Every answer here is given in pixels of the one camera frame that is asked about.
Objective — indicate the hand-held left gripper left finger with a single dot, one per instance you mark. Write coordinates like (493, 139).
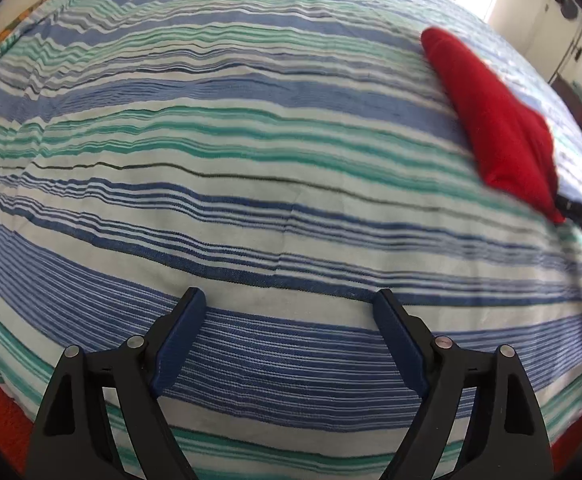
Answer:
(178, 345)

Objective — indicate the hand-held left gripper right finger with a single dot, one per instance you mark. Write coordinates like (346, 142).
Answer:
(401, 345)

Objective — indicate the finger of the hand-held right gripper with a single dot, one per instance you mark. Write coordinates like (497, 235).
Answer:
(571, 208)

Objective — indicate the red sweater with white figure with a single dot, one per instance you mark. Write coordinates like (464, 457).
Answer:
(491, 115)

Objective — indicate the blue green striped bedspread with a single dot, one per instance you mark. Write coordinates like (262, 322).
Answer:
(221, 185)

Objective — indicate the white wardrobe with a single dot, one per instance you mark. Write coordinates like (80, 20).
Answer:
(521, 20)

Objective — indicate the dark hanging objects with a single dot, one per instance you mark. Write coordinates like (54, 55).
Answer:
(565, 1)

